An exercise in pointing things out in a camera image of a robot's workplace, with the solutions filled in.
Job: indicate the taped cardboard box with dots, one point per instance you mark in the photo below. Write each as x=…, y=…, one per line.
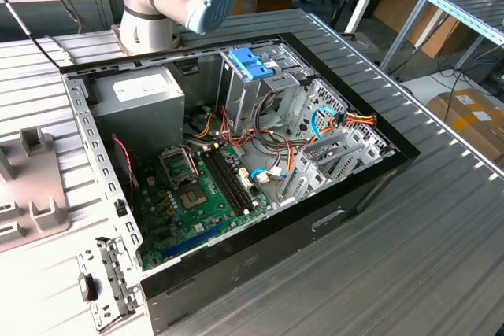
x=472, y=115

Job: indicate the green motherboard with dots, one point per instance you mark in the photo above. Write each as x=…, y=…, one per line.
x=197, y=218

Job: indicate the blue expansion slot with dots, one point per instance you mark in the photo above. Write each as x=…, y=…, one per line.
x=189, y=242

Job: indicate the blue plastic drive latch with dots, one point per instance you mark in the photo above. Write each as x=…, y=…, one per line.
x=252, y=66

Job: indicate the small black case switch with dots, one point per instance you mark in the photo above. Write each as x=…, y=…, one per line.
x=120, y=208

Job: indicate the grey power supply unit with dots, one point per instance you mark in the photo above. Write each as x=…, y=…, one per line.
x=138, y=115

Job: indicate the black bracket latch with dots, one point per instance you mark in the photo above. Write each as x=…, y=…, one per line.
x=88, y=286

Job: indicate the CPU socket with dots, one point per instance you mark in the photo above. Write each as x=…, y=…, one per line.
x=193, y=197

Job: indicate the silver optical drive cage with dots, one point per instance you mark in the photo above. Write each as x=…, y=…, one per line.
x=240, y=92

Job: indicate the black PC case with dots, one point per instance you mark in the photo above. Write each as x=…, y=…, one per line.
x=275, y=257

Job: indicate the brown cardboard sheet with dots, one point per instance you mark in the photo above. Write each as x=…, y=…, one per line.
x=413, y=17

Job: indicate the white board connector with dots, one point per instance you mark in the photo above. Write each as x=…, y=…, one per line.
x=245, y=178

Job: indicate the grey parts rack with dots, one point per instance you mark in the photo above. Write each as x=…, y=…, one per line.
x=35, y=194

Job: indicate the silver perforated disk cage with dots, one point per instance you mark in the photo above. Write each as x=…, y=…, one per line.
x=311, y=178

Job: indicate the silver expansion slot bracket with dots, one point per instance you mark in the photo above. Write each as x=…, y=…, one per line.
x=114, y=273

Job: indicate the black RAM slot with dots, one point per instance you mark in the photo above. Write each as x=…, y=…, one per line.
x=219, y=184
x=223, y=183
x=234, y=179
x=229, y=181

